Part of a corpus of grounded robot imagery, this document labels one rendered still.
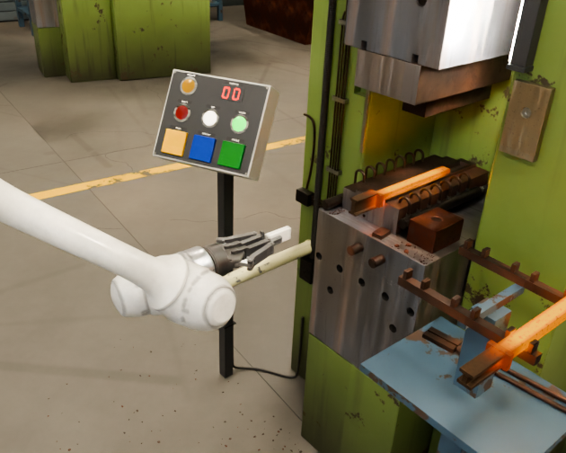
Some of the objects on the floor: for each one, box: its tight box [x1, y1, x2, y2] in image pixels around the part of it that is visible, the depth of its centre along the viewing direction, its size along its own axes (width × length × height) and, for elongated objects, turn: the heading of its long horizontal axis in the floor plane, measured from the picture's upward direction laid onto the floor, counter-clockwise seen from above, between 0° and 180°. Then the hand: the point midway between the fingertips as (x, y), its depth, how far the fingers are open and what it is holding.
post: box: [217, 172, 234, 378], centre depth 218 cm, size 4×4×108 cm
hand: (278, 236), depth 143 cm, fingers closed
